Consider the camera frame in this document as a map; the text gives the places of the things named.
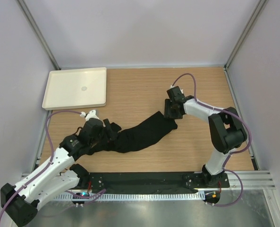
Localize black tank top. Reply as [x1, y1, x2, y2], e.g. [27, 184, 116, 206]
[73, 111, 178, 160]

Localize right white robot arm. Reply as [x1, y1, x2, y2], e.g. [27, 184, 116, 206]
[164, 86, 247, 187]

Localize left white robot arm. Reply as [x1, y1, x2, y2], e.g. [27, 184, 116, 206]
[0, 118, 121, 227]

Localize white plastic tray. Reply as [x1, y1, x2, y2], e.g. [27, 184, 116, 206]
[42, 67, 107, 110]

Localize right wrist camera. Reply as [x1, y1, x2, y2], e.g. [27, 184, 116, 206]
[170, 85, 184, 94]

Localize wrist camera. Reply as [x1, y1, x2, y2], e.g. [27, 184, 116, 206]
[170, 85, 184, 94]
[80, 110, 100, 121]

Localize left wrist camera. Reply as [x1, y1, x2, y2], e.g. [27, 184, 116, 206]
[80, 110, 100, 121]

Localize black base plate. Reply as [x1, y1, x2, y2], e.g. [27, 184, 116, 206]
[73, 172, 230, 194]

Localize slotted cable duct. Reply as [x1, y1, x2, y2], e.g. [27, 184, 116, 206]
[57, 192, 205, 201]

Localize aluminium rail front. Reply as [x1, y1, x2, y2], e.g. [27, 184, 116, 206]
[20, 170, 276, 190]

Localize left aluminium frame post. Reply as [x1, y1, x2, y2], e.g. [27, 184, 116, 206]
[16, 0, 61, 70]

